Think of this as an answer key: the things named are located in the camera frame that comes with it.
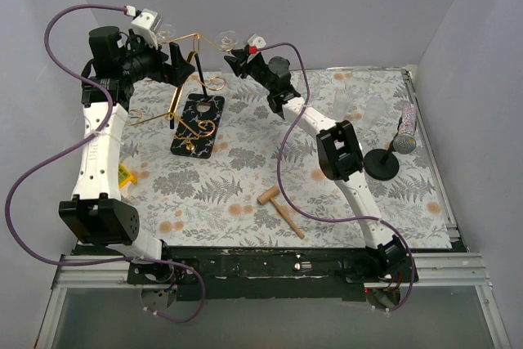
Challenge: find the gold wire wine glass rack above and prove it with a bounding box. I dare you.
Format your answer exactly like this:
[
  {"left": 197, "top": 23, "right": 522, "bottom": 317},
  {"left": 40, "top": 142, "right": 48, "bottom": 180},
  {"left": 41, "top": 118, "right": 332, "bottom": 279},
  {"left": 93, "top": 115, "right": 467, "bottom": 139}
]
[{"left": 126, "top": 33, "right": 229, "bottom": 152}]

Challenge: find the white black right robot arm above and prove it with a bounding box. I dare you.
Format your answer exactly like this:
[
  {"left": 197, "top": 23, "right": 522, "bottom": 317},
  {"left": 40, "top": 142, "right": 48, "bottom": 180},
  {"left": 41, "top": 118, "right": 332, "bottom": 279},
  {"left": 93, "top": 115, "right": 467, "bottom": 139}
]
[{"left": 224, "top": 45, "right": 414, "bottom": 282}]

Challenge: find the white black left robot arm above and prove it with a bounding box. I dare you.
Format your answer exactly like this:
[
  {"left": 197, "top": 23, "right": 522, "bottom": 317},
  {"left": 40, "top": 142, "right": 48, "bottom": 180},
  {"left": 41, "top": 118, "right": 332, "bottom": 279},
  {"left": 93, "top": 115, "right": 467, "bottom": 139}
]
[{"left": 59, "top": 26, "right": 195, "bottom": 284}]

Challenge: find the black marbled rack base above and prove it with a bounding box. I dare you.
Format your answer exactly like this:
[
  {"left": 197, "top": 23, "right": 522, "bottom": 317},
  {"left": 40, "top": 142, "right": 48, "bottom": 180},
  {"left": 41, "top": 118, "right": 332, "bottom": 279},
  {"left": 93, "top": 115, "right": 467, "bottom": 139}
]
[{"left": 170, "top": 93, "right": 225, "bottom": 159}]

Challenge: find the floral patterned table mat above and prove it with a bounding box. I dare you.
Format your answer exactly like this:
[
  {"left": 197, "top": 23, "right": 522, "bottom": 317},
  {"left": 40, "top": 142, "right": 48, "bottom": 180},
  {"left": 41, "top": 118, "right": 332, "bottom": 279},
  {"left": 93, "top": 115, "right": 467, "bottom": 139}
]
[{"left": 120, "top": 69, "right": 451, "bottom": 249}]

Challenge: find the wooden toy mallet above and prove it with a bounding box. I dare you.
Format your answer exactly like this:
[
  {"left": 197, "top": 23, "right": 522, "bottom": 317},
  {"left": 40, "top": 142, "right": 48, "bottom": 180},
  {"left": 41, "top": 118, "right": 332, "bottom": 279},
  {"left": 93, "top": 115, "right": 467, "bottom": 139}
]
[{"left": 257, "top": 186, "right": 305, "bottom": 239}]

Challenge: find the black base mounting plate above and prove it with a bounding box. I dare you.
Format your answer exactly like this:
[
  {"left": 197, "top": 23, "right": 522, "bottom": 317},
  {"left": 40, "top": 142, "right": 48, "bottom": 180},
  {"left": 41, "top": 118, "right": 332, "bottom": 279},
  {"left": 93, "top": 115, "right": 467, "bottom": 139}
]
[{"left": 127, "top": 244, "right": 418, "bottom": 302}]

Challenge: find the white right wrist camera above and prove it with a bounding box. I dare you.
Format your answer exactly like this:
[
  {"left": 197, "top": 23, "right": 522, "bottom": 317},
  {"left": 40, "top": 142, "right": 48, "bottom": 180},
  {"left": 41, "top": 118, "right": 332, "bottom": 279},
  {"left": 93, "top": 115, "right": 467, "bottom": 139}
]
[{"left": 247, "top": 34, "right": 266, "bottom": 55}]

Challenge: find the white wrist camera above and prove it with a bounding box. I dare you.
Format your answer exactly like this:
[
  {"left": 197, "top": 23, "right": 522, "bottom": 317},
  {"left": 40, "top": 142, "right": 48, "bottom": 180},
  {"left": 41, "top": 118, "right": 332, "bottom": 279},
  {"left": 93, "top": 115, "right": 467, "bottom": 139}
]
[
  {"left": 132, "top": 9, "right": 162, "bottom": 49},
  {"left": 247, "top": 34, "right": 266, "bottom": 55}
]

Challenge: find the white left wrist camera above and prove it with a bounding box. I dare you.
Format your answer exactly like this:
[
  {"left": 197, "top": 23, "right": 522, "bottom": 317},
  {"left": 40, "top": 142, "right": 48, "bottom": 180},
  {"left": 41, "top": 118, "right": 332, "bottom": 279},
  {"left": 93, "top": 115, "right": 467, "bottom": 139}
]
[{"left": 132, "top": 9, "right": 162, "bottom": 49}]

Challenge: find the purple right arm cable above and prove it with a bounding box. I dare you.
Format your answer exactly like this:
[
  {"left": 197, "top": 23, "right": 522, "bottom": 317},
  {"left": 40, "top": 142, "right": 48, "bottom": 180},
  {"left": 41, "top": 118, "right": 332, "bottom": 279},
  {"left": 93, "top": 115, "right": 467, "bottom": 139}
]
[{"left": 257, "top": 42, "right": 418, "bottom": 311}]

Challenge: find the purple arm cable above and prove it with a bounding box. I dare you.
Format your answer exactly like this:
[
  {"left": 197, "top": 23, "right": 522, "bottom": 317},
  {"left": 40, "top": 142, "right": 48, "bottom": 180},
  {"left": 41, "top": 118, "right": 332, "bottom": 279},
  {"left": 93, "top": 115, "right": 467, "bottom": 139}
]
[
  {"left": 4, "top": 3, "right": 207, "bottom": 322},
  {"left": 257, "top": 42, "right": 418, "bottom": 311}
]

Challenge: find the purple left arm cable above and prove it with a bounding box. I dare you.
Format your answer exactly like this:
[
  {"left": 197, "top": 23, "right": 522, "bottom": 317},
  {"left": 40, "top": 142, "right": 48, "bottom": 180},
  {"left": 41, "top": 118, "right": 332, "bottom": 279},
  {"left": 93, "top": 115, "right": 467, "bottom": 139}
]
[{"left": 4, "top": 3, "right": 207, "bottom": 322}]

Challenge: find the aluminium frame rail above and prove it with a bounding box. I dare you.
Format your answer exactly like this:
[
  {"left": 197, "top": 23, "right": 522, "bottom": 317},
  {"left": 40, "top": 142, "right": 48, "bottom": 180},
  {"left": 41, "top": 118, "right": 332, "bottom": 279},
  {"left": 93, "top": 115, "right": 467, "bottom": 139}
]
[{"left": 363, "top": 253, "right": 494, "bottom": 289}]

